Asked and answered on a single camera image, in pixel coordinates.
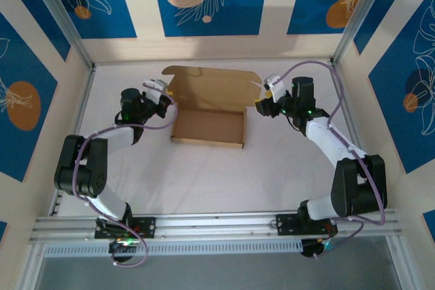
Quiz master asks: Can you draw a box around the brown cardboard box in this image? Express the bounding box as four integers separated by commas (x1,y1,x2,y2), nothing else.
161,65,262,150

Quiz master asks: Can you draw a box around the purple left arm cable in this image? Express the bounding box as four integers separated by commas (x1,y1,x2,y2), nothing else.
73,94,179,268

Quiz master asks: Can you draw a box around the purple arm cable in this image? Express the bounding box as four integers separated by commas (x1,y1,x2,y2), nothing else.
73,94,179,268
277,60,389,259

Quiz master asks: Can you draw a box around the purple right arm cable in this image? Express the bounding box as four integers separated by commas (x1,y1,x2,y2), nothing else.
277,60,389,259

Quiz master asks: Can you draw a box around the aluminium table side rail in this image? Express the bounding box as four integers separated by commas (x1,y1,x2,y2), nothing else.
328,58,385,211
47,65,98,218

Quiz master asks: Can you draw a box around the aluminium frame post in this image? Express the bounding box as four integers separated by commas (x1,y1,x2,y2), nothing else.
24,0,96,70
331,0,397,67

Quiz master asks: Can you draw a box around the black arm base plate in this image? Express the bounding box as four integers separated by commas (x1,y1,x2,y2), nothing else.
275,213,337,236
94,217,158,240

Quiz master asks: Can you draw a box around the wide aluminium mounting rail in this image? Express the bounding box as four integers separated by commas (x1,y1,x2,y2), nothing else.
29,208,404,245

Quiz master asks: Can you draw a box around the grey slotted cable duct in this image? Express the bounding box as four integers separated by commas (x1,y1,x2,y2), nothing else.
42,238,303,257

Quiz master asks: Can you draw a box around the short aluminium frame bar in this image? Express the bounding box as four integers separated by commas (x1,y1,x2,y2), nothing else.
16,242,45,290
385,235,414,290

